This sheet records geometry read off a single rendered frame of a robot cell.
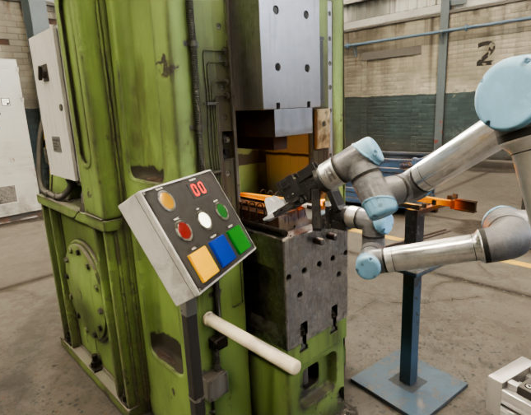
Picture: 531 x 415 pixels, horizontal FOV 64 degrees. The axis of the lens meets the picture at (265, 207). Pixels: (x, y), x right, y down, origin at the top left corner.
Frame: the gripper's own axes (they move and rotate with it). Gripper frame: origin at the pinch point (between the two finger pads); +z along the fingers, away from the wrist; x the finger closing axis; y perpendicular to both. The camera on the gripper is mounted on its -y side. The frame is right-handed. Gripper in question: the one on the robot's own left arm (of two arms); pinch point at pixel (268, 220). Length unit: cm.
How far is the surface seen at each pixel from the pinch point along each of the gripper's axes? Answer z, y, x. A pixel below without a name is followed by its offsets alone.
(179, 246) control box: 10.7, 3.4, 26.3
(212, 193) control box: 10.9, 14.7, 2.0
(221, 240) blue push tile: 10.3, 0.8, 10.1
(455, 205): -36, -28, -83
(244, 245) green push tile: 10.5, -3.0, 1.0
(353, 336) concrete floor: 56, -78, -134
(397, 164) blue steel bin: 31, 9, -418
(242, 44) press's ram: -8, 58, -28
